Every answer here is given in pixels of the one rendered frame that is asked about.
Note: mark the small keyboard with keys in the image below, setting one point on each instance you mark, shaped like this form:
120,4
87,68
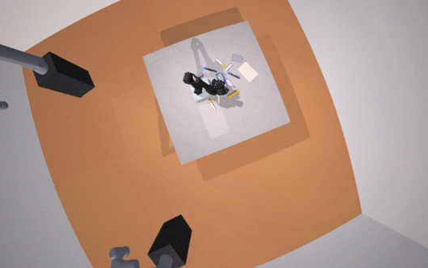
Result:
220,77

